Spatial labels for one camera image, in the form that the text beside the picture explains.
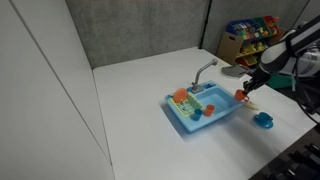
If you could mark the black equipment frame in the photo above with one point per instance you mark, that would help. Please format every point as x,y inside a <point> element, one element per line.
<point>300,160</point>

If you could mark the wooden toy storage shelf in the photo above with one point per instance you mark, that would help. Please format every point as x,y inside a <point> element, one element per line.
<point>228,46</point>

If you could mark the blue toy saucer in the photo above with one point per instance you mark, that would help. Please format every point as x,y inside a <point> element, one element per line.
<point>263,126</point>

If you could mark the small orange toy cup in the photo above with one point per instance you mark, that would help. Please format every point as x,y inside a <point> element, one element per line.
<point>209,111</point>

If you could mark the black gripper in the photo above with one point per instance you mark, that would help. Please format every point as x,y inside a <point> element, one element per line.
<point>259,78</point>

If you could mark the black tripod pole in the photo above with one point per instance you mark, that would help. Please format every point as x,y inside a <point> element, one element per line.
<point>205,26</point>

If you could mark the small blue toy cup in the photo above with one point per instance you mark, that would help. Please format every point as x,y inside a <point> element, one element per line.
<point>197,115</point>

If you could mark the cream toy soap bottle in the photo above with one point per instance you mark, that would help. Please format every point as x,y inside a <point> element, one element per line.
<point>252,106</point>

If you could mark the yellow green dish rack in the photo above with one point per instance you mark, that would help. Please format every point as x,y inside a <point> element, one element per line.
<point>188,108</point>

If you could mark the orange toy mug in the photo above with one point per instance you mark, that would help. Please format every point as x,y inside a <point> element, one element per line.
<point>240,96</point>

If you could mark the orange toy plate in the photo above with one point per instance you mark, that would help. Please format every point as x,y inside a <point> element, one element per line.
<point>180,95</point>

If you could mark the blue toy sink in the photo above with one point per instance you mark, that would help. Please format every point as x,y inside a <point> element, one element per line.
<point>200,125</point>

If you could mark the grey metal mounting plate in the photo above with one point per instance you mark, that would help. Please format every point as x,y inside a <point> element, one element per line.
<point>233,71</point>

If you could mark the grey toy faucet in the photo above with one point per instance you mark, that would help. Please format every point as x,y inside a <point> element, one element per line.
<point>200,73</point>

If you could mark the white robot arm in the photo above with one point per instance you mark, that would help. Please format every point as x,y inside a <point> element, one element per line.
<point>276,56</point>

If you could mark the blue toy mug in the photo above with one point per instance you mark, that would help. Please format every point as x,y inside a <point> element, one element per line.
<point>263,117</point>

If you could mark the blue storage bin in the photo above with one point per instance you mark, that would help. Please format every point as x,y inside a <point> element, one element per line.
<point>240,28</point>

